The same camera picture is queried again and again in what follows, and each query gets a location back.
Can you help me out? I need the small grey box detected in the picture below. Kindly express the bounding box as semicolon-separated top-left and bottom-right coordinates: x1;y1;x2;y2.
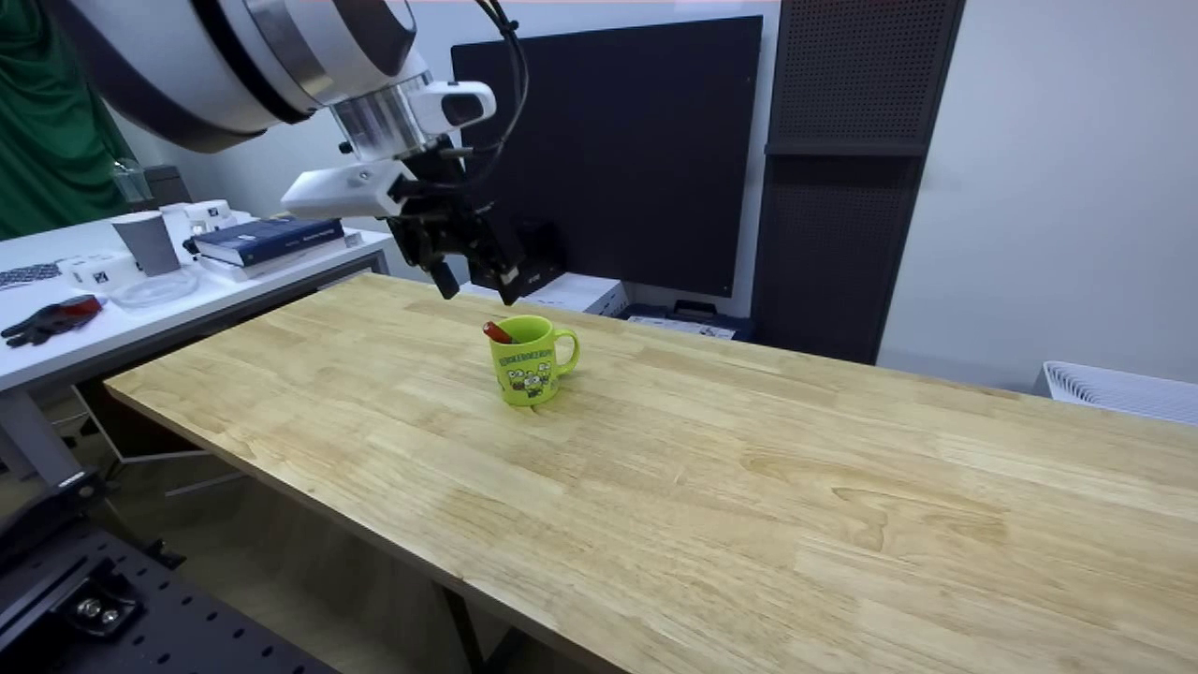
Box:
110;210;187;282

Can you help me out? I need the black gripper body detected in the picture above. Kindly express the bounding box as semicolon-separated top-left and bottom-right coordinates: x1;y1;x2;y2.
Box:
386;138;528;274

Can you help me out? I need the white plastic bin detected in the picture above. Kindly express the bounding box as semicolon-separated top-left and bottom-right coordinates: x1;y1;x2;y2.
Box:
1037;357;1198;429

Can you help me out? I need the white side desk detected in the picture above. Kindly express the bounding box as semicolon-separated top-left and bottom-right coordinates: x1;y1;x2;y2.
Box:
0;197;398;498

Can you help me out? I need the red and black glove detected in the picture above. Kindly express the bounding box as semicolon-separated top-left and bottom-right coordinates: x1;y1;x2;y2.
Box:
0;290;110;352

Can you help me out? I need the black perforated breadboard plate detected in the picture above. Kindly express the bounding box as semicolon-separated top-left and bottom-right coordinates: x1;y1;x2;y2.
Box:
0;520;342;674

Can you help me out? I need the clear plastic dish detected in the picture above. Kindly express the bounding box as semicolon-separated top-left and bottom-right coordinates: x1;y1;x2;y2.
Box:
110;265;201;309

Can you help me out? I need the green curtain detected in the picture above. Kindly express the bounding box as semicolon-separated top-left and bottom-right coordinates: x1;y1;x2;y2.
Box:
0;0;136;243

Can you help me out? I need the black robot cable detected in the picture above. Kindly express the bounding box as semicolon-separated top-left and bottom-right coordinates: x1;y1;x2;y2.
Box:
473;0;537;172

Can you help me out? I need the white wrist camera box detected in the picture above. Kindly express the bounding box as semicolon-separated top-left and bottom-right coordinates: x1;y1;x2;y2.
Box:
276;148;422;225

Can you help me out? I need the blue hardcover book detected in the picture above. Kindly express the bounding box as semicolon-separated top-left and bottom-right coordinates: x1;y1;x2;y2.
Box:
182;213;368;274

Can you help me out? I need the dark brown tall cabinet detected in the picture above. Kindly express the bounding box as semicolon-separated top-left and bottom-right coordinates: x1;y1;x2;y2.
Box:
748;0;971;368

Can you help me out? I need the green cartoon print mug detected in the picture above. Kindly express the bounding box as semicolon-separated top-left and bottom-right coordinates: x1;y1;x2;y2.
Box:
483;309;584;410

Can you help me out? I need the large black monitor screen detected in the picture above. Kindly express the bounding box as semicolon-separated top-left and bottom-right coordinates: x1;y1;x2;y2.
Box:
444;11;769;305

